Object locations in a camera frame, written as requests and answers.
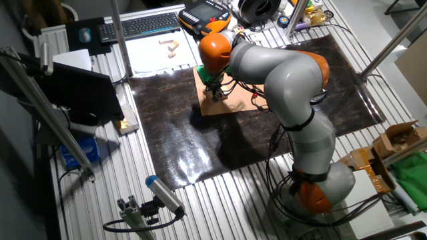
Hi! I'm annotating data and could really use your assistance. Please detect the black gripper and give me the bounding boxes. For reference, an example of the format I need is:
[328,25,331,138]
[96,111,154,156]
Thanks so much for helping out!
[205,75,226,103]

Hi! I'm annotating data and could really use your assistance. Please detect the brown cardboard sheet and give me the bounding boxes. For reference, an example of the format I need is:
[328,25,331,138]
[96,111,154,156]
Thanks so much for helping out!
[192,65,268,117]

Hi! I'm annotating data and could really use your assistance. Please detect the dark marble pattern mat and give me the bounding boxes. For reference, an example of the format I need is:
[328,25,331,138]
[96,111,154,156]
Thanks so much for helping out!
[128,33,387,191]

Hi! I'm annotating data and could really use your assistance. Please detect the white paper stack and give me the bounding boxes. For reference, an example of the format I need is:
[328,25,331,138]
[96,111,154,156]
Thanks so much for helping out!
[125,28,197,76]

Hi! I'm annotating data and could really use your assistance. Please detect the orange black teach pendant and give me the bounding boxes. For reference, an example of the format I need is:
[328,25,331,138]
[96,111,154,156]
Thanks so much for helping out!
[178,0,232,37]

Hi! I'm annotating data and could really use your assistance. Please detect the clear box gold content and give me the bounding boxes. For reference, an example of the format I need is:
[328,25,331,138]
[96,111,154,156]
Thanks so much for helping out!
[115,103,140,135]

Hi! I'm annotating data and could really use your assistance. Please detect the black keyboard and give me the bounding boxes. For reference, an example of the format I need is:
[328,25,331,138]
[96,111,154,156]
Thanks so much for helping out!
[97,12,181,43]

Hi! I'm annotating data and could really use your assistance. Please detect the yellow gold packaged items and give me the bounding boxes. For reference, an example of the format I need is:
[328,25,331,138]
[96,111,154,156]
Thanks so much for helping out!
[302,0,326,27]

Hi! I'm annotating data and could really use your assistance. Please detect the black monitor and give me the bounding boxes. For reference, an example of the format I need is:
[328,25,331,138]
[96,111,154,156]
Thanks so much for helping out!
[18,53,125,121]

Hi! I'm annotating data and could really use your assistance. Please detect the grey computer mouse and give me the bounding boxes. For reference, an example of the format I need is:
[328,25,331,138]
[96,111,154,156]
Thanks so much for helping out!
[78,27,91,43]

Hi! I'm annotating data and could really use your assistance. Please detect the white sheet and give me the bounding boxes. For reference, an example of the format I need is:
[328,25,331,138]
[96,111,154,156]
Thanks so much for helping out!
[53,49,93,71]

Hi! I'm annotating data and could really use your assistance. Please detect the blue tissue pack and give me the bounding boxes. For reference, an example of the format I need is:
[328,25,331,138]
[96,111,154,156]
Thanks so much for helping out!
[60,137,100,169]

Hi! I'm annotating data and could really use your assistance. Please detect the short aluminium profile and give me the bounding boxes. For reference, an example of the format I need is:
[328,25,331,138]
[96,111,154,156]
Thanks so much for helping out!
[116,195,156,240]

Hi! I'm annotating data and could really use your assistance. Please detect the black mouse pad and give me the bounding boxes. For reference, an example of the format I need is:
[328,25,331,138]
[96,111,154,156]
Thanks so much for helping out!
[65,17,113,56]

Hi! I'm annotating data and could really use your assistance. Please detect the brown taped cardboard box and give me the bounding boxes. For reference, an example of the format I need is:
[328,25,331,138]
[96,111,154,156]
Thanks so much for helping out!
[336,146,398,195]

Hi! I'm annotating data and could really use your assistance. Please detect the long aluminium strut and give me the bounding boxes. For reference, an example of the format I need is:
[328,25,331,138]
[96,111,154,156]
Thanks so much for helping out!
[0,46,96,181]

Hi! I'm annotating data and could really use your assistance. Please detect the open brown cardboard box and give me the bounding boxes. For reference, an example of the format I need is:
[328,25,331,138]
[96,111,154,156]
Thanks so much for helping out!
[372,120,427,159]

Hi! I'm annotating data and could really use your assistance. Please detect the white flat box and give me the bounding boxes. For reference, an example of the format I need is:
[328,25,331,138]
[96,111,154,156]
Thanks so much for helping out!
[328,169,395,239]

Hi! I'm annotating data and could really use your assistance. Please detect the thin aluminium strut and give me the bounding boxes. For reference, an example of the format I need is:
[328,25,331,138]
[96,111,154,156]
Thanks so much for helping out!
[383,136,427,167]

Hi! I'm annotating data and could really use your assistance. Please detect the brown cardboard panel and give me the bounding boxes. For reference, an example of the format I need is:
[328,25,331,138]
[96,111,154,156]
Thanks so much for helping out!
[395,39,427,107]

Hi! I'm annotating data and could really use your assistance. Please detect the black chair base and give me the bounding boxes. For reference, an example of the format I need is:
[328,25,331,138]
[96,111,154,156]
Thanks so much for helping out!
[383,0,427,16]

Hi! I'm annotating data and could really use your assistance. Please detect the green cloth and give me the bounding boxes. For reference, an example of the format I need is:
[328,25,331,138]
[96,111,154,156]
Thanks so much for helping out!
[392,152,427,211]

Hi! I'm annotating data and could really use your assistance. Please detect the white paper roll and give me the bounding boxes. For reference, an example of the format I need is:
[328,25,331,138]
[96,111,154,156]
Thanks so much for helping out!
[390,181,420,216]

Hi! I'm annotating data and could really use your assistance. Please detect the green gripper mount adapter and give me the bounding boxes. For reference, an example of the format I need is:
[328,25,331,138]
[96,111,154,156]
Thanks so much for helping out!
[195,65,232,84]

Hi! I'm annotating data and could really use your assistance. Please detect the black gripper cable bundle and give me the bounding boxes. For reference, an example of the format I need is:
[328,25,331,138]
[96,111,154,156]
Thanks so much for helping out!
[220,75,271,113]

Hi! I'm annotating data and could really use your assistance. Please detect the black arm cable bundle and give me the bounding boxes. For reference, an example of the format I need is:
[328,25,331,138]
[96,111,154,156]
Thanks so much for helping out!
[265,123,384,229]

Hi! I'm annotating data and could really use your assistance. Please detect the upright aluminium profile post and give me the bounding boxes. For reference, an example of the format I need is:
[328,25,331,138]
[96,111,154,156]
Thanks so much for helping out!
[110,0,133,77]
[285,0,310,37]

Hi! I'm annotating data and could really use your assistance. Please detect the silver camera blue cap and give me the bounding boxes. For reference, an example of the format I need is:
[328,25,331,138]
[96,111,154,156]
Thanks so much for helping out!
[145,175,186,216]

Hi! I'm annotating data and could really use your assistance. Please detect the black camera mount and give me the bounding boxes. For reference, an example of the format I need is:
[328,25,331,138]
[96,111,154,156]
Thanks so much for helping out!
[139,196,161,226]

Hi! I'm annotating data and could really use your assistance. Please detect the black camera cable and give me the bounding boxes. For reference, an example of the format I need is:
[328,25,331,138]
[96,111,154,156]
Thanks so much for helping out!
[102,209,184,233]

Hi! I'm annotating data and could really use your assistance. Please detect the silver cylindrical camera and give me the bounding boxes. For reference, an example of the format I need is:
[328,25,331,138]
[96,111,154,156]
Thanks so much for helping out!
[39,42,54,76]

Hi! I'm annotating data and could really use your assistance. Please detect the slanted aluminium post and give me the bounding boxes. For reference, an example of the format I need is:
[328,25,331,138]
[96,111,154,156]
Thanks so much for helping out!
[360,3,427,79]

